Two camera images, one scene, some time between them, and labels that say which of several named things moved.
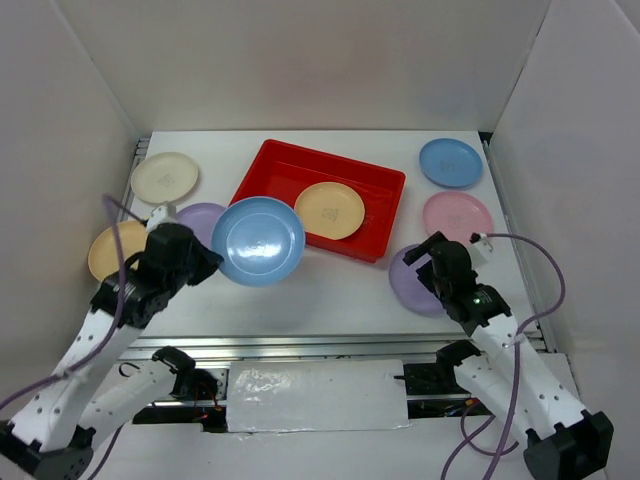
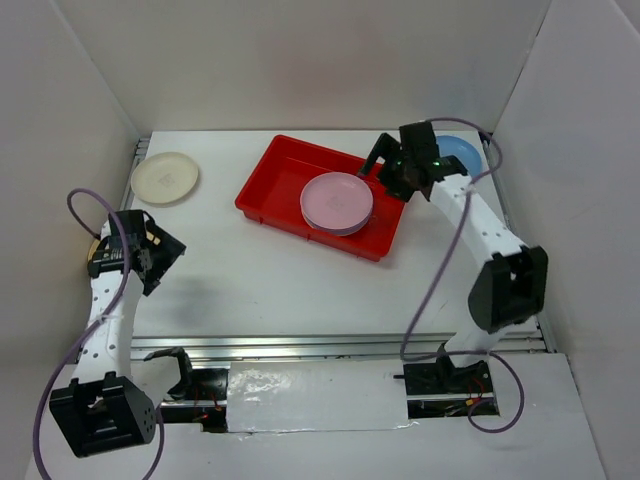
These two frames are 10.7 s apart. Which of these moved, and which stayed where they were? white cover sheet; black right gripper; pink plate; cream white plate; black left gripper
Moved: black right gripper; black left gripper; pink plate
Stayed: cream white plate; white cover sheet
